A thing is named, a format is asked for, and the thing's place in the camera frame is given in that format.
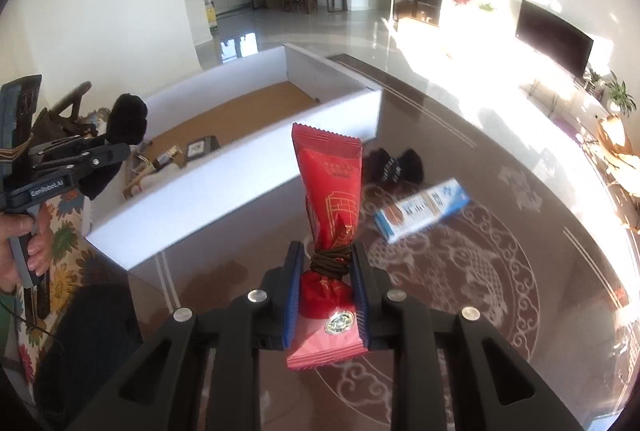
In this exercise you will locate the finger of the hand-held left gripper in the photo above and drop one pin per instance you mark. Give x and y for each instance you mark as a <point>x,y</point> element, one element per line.
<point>100,158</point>
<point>75,146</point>

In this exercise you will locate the small green potted plant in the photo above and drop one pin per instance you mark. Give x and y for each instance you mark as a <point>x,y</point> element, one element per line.
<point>594,81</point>

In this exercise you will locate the black flat television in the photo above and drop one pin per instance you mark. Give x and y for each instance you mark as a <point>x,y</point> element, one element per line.
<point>550,36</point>

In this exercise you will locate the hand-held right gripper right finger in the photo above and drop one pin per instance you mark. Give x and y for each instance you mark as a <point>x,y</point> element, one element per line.
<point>361,301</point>

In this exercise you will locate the green wall plant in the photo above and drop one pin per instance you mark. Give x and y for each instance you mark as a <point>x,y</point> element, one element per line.
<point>486,6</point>

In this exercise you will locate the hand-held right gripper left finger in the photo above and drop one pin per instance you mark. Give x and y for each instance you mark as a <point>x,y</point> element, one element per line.
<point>292,301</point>

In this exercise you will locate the white television stand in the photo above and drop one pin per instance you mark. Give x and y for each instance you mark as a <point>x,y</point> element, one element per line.
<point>575,96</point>

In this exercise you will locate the brown elastic band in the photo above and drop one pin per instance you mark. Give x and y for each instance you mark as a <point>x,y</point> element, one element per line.
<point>330,263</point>

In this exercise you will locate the orange lounge chair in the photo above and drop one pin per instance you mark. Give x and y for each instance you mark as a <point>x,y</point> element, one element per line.
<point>615,146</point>

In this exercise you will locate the white cardboard box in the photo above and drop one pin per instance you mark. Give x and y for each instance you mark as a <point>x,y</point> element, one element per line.
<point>225,196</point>

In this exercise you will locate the black box with white labels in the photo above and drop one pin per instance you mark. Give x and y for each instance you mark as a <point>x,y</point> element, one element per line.
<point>200,147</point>

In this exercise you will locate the gold pearl hair claw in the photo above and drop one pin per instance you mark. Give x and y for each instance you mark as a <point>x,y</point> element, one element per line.
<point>135,183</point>

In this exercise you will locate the blue white medicine box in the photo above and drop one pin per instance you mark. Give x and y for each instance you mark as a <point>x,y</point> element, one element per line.
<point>430,206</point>

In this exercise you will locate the floral cloth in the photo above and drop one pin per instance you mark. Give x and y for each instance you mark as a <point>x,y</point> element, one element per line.
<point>70,231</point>

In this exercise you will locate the person's left hand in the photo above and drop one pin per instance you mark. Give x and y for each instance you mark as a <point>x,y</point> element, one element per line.
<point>7,261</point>

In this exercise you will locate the dark brown bag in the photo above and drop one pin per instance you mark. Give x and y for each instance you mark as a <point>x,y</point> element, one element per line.
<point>70,103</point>

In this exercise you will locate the red snack packet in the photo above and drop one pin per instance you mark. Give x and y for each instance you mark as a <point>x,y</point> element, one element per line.
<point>330,191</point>

